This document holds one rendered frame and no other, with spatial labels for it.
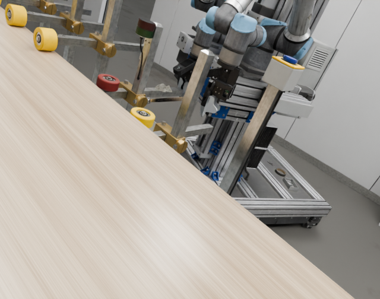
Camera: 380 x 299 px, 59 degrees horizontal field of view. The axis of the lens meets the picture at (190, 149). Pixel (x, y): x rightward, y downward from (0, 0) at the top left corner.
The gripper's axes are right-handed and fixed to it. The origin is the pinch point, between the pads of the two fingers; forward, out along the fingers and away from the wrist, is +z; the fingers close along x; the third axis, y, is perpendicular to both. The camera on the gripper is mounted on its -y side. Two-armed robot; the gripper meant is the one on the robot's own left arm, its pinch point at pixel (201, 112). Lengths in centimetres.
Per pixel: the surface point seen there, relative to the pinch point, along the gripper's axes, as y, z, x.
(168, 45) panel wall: -150, 54, 309
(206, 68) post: -2.0, -17.1, -7.9
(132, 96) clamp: -27.4, 6.6, -1.1
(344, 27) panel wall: 37, -44, 262
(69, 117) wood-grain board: -23.0, 1.9, -42.4
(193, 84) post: -3.9, -10.8, -8.9
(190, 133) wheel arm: -1.9, 11.7, 4.9
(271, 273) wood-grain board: 38, 2, -56
